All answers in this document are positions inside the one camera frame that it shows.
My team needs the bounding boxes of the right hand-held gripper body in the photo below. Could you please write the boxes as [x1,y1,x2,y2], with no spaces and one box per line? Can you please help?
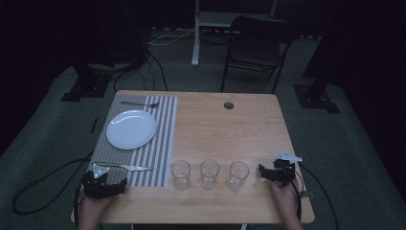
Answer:
[272,151,304,189]

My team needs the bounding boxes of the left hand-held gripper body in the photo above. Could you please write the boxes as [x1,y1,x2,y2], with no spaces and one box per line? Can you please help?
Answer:
[81,162,113,200]

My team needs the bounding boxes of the person's left hand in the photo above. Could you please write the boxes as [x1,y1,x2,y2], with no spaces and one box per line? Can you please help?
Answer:
[78,189,115,221]

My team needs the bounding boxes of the person's right hand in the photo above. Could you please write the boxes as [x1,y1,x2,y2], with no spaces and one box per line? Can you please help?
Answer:
[270,178,303,219]

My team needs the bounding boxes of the clear drinking glass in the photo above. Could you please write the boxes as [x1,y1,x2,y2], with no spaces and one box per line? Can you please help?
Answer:
[199,158,220,191]
[170,159,192,191]
[226,160,250,193]

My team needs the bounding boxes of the grey striped placemat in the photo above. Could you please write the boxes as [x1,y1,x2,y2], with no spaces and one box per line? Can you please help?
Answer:
[87,94,179,188]

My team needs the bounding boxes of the white round plate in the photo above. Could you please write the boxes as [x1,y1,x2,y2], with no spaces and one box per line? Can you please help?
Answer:
[105,109,158,150]

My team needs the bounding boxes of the small black floor strip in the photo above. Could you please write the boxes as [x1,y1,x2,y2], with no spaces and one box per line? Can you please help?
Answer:
[89,117,100,134]

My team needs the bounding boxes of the black stand base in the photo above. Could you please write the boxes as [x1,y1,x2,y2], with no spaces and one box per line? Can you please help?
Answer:
[293,74,342,115]
[60,62,113,103]

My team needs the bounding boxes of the black folding chair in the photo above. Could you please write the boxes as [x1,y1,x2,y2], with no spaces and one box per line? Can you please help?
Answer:
[220,14,297,95]

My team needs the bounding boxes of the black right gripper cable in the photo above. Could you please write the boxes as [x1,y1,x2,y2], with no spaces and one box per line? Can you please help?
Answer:
[285,163,340,230]

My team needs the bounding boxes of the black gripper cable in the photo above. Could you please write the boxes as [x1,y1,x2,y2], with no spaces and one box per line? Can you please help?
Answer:
[11,150,95,230]
[285,163,340,230]

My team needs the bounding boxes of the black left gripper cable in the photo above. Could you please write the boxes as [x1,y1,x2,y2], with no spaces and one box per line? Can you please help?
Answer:
[11,150,95,230]

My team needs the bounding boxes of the black floor cables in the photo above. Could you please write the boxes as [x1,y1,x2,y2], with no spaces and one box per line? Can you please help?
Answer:
[113,50,169,94]

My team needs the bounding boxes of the white desk frame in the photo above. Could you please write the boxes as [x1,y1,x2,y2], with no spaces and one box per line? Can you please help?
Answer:
[190,0,280,68]

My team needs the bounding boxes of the white floor cable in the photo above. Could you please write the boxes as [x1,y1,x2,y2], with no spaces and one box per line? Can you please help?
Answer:
[147,28,196,47]

